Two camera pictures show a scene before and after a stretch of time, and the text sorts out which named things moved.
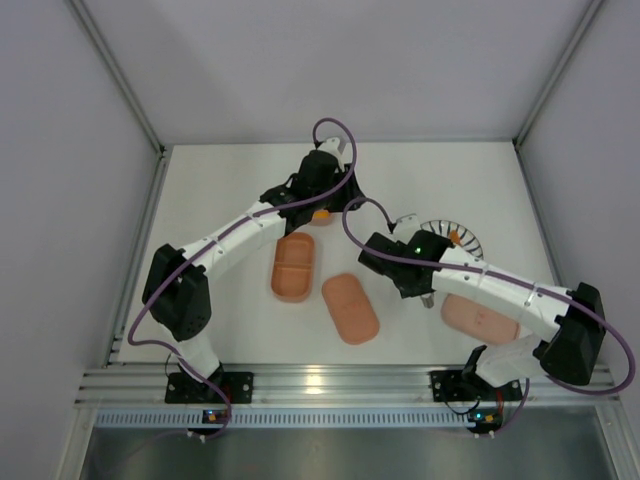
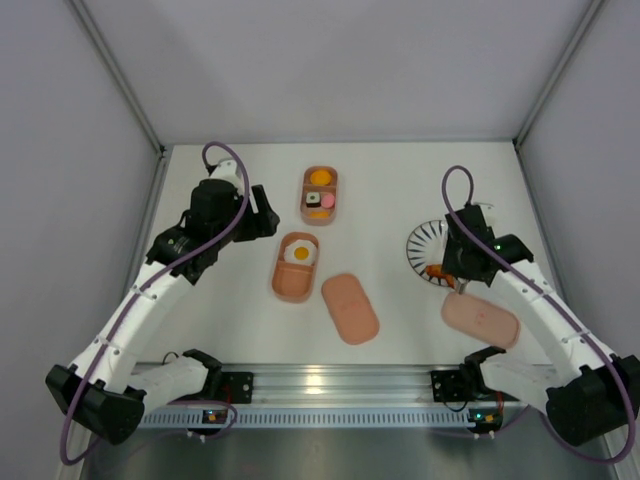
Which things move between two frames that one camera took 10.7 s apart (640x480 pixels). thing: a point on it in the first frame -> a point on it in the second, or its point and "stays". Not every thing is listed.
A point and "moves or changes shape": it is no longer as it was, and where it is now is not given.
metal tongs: x=428 y=299 moves or changes shape
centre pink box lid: x=351 y=312 stays
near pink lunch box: x=293 y=268 stays
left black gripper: x=347 y=185 -> x=261 y=218
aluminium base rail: x=344 y=386 stays
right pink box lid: x=476 y=320 stays
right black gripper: x=373 y=262 -> x=461 y=272
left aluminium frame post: x=119 y=76 stays
